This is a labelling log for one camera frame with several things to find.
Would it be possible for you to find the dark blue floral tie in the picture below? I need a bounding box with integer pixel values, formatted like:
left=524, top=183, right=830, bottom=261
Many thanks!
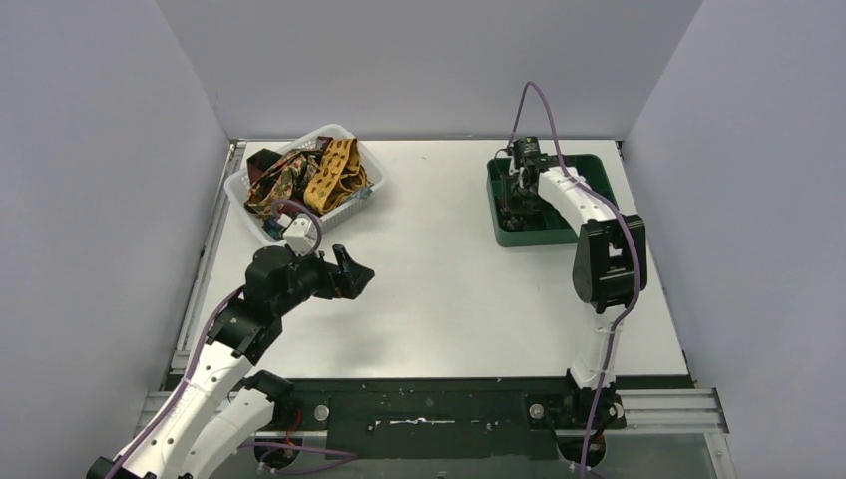
left=500, top=207, right=529, bottom=232

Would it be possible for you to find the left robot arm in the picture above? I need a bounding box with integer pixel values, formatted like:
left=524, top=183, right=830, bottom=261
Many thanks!
left=87, top=244, right=375, bottom=478

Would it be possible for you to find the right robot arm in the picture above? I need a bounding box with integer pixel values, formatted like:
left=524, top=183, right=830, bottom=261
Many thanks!
left=495, top=137, right=647, bottom=389

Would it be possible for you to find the green compartment tray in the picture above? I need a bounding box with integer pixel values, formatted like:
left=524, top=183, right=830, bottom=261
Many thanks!
left=486, top=154, right=618, bottom=247

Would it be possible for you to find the brown paisley tie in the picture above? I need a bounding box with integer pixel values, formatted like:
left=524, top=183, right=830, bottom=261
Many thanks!
left=243, top=149, right=322, bottom=220

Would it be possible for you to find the yellow patterned tie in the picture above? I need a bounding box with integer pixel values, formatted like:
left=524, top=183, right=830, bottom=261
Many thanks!
left=303, top=138, right=369, bottom=216

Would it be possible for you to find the dark red tie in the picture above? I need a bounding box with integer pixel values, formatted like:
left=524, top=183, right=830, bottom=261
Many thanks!
left=246, top=149, right=282, bottom=184

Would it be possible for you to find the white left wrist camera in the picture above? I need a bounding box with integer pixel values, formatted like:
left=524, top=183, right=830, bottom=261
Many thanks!
left=282, top=215, right=317, bottom=256

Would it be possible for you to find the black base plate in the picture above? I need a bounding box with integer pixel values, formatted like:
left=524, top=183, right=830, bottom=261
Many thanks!
left=235, top=373, right=692, bottom=472

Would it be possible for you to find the aluminium frame rail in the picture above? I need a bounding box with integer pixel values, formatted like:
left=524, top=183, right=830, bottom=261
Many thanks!
left=122, top=389, right=738, bottom=479

